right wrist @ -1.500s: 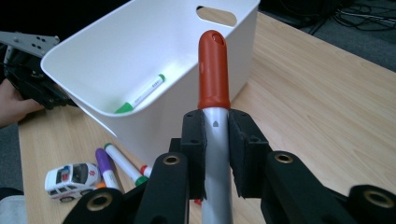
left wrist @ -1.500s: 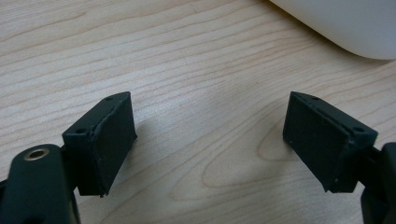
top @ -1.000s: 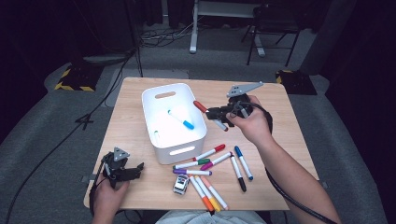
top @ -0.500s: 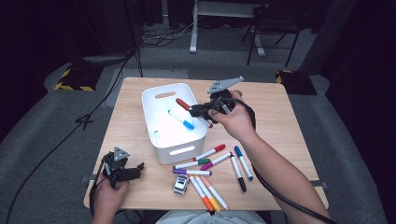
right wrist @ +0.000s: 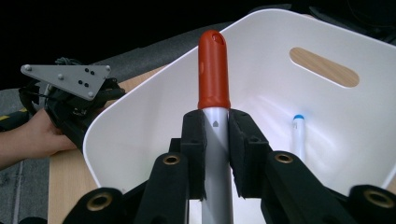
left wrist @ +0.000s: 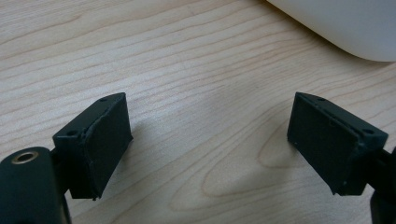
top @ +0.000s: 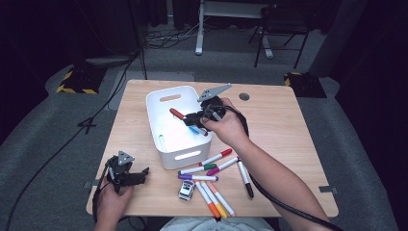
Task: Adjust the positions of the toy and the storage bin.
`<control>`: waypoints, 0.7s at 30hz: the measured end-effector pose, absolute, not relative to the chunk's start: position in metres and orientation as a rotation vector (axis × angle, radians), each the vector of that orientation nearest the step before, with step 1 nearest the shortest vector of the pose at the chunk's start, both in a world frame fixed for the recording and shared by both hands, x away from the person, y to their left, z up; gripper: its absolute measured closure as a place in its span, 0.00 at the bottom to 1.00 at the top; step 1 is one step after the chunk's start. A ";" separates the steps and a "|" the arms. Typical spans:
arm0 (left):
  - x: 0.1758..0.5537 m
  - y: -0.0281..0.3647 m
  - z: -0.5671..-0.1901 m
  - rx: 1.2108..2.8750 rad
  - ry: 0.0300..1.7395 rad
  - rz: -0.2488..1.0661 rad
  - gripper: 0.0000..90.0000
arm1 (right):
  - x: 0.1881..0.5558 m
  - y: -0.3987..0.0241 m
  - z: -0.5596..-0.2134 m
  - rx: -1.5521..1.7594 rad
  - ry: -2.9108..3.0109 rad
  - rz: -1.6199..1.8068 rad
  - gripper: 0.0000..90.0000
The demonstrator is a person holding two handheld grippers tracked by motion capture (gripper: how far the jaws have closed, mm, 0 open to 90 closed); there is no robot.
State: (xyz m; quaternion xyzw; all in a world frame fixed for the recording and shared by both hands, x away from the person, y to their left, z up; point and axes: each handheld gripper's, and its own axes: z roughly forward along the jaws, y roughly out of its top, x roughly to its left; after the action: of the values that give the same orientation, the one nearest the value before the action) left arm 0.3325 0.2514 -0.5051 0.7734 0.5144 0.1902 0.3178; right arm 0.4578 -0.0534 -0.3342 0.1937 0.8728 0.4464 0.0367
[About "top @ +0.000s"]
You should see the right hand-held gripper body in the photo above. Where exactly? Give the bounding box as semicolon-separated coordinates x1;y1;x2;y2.
197;83;233;130

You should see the person's light grey clothing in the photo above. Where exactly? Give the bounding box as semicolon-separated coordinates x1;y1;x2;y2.
159;216;273;231

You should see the thick black gripper cable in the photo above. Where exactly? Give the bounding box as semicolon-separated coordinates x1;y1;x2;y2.
210;104;345;231

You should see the long black floor cable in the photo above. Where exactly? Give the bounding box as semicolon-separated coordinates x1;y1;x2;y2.
4;47;142;225

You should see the person's left hand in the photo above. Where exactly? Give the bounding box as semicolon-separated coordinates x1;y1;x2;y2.
95;183;135;225

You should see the white plastic bin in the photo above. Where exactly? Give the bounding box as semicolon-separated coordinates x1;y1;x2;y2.
145;85;214;170

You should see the flat grey stand base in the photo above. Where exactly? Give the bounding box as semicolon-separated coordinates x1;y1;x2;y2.
85;56;133;67

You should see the orange cap marker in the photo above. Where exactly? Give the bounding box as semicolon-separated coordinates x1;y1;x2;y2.
193;180;222;219

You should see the purple cap marker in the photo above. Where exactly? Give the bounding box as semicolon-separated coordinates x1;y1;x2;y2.
177;173;219;183

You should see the dark red cap marker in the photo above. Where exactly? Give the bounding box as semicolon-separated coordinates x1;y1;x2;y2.
168;107;188;121

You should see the white desk frame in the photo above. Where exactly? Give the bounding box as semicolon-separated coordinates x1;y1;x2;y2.
194;0;274;60

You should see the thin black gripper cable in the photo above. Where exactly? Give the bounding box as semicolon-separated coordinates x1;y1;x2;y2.
91;165;145;225

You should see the grey curtain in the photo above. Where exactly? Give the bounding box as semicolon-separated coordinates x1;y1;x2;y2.
308;0;370;79

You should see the yellow black striped block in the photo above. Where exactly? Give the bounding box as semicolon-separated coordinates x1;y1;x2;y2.
283;71;327;99
56;65;108;95

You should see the black cap marker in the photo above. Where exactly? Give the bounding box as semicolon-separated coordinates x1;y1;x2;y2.
236;159;255;199

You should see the peach cap marker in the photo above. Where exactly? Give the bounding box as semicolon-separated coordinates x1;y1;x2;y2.
206;180;237;218

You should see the small toy car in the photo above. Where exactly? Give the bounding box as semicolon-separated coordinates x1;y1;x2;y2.
177;179;196;202

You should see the black chair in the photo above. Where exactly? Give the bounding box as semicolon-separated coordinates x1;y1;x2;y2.
248;3;312;70

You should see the bundle of floor cables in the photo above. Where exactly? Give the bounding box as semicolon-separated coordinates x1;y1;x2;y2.
142;17;201;50

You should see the magenta cap marker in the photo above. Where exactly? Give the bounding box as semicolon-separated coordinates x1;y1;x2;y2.
205;156;242;177

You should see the yellow cap marker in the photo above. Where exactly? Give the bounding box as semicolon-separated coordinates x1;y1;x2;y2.
199;180;229;219

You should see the black stand pole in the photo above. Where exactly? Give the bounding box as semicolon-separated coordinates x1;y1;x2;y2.
127;0;148;81

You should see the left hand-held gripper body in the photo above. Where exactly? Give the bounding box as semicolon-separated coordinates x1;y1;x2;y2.
105;150;148;194

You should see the person's right hand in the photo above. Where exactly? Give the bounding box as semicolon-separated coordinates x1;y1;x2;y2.
200;97;251;150

